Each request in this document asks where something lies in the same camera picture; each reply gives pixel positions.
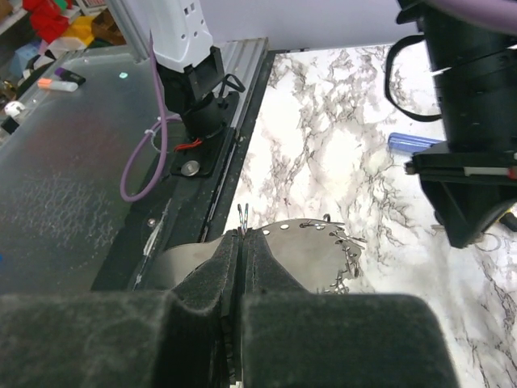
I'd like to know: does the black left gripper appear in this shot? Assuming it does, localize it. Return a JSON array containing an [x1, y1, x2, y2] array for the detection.
[[385, 1, 516, 248]]

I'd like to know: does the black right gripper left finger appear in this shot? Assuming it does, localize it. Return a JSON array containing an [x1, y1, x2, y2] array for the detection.
[[1, 231, 239, 387]]

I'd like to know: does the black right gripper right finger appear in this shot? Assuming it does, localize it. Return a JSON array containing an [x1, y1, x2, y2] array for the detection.
[[241, 230, 459, 387]]

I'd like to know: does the blue red screwdriver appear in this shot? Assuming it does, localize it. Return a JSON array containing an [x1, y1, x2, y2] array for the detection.
[[388, 133, 441, 154]]

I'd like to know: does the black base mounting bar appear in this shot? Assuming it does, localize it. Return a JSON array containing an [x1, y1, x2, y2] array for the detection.
[[91, 51, 275, 291]]

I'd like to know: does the black purple marker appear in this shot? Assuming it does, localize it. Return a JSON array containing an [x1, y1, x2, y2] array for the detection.
[[54, 67, 86, 86]]

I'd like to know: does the orange highlighter pen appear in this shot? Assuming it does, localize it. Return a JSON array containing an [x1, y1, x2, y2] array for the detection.
[[36, 78, 78, 93]]

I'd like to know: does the yellow handled tool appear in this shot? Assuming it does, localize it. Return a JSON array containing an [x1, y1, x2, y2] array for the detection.
[[499, 211, 517, 233]]

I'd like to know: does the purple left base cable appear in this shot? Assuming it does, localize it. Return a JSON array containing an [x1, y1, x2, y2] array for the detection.
[[120, 32, 183, 203]]

